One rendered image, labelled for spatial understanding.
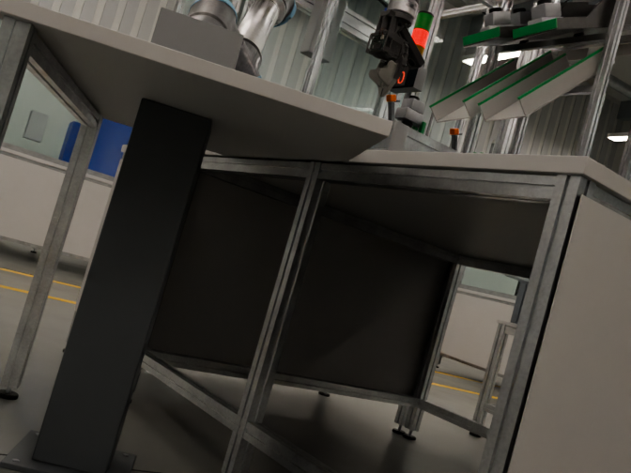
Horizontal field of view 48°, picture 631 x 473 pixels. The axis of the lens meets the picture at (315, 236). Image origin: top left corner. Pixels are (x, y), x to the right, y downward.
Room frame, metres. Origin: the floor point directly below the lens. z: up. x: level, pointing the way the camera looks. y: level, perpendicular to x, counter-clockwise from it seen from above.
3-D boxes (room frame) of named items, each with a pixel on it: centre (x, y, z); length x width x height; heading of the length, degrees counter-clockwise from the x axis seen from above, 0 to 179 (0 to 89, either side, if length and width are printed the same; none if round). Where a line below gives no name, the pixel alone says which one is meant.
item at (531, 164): (2.13, -0.51, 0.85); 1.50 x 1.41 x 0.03; 36
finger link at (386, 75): (1.79, -0.06, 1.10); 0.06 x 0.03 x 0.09; 126
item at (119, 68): (1.64, 0.34, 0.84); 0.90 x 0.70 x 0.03; 8
